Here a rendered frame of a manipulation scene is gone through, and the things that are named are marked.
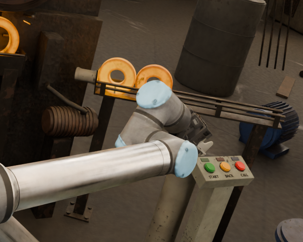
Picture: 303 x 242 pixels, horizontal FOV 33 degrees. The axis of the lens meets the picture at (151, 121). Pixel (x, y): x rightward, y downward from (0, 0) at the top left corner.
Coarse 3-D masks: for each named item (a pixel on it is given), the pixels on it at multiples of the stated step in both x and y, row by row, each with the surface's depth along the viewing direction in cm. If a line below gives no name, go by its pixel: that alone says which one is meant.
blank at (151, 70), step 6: (150, 66) 214; (156, 66) 214; (162, 66) 217; (144, 72) 215; (150, 72) 215; (156, 72) 215; (162, 72) 215; (168, 72) 216; (138, 78) 216; (144, 78) 216; (162, 78) 216; (168, 78) 216; (138, 84) 217; (168, 84) 216
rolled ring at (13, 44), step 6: (0, 18) 199; (0, 24) 200; (6, 24) 201; (12, 24) 202; (12, 30) 203; (12, 36) 204; (18, 36) 205; (12, 42) 205; (18, 42) 206; (6, 48) 207; (12, 48) 206
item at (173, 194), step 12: (168, 180) 204; (180, 180) 201; (192, 180) 202; (168, 192) 205; (180, 192) 203; (168, 204) 206; (180, 204) 206; (156, 216) 211; (168, 216) 208; (180, 216) 209; (156, 228) 211; (168, 228) 210; (156, 240) 213; (168, 240) 213
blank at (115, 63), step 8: (104, 64) 215; (112, 64) 215; (120, 64) 215; (128, 64) 215; (104, 72) 217; (128, 72) 216; (104, 80) 218; (112, 80) 220; (128, 80) 217; (120, 88) 219
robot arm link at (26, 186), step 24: (144, 144) 123; (168, 144) 126; (192, 144) 128; (0, 168) 93; (24, 168) 98; (48, 168) 101; (72, 168) 104; (96, 168) 108; (120, 168) 113; (144, 168) 118; (168, 168) 124; (192, 168) 130; (0, 192) 90; (24, 192) 95; (48, 192) 99; (72, 192) 104; (0, 216) 92
